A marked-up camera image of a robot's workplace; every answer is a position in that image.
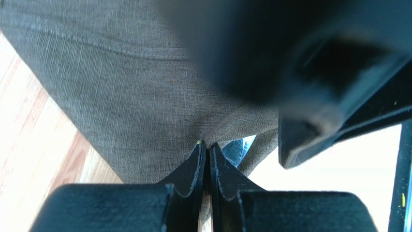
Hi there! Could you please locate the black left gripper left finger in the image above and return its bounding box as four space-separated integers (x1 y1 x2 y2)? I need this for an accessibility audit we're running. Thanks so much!
31 141 206 232

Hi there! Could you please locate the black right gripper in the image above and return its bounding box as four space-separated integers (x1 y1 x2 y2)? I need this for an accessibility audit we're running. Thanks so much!
158 0 412 169

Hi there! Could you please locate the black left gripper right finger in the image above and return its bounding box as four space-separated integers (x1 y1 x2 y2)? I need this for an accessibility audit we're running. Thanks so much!
209 144 376 232

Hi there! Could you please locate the olive brown cloth napkin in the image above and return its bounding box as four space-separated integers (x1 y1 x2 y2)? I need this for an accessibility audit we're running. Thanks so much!
0 0 278 184

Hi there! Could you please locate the silver table knife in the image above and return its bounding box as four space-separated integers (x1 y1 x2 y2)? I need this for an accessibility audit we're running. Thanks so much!
222 135 256 167

